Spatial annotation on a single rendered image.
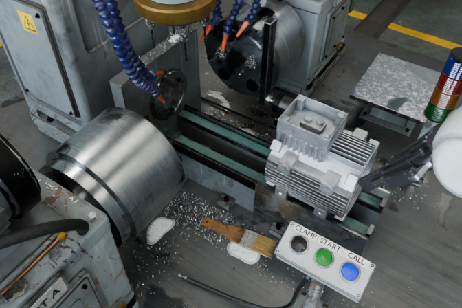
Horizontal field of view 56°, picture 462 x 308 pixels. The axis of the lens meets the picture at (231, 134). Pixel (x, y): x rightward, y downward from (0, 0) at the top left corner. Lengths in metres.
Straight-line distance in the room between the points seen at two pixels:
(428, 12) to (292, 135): 3.11
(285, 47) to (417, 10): 2.78
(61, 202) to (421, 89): 1.11
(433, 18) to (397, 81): 2.42
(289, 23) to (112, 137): 0.64
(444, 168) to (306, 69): 0.97
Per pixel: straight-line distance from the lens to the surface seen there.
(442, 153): 0.54
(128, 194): 0.86
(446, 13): 4.02
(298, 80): 1.50
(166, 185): 0.93
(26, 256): 0.76
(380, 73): 1.52
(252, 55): 1.23
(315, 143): 0.93
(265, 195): 1.10
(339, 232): 1.06
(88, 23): 1.10
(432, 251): 1.24
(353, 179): 0.93
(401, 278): 1.17
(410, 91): 1.48
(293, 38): 1.29
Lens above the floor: 1.78
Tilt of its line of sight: 45 degrees down
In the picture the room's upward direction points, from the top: straight up
